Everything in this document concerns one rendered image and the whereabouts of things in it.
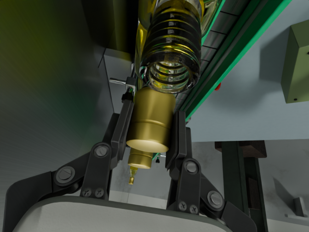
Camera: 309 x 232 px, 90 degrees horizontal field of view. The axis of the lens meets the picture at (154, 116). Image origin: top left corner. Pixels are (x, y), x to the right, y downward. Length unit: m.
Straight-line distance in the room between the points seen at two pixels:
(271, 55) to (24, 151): 0.65
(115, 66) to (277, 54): 0.51
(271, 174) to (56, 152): 3.38
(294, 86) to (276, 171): 2.91
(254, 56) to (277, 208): 2.99
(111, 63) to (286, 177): 3.31
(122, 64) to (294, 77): 0.50
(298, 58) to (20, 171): 0.59
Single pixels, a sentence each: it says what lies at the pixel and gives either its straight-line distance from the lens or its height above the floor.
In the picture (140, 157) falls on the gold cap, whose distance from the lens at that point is 0.22.
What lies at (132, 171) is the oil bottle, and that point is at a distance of 1.20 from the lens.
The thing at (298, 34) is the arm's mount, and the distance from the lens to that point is 0.56.
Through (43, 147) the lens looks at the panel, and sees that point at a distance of 0.23.
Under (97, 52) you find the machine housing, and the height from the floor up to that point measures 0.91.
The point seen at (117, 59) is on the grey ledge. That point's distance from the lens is 0.47.
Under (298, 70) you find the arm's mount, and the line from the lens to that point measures 0.59.
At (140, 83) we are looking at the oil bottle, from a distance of 0.19.
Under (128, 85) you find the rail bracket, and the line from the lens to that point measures 0.39.
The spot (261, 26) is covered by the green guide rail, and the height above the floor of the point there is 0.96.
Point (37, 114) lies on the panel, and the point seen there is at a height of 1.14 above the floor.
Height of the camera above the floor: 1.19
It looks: 26 degrees down
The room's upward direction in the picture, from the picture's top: 171 degrees counter-clockwise
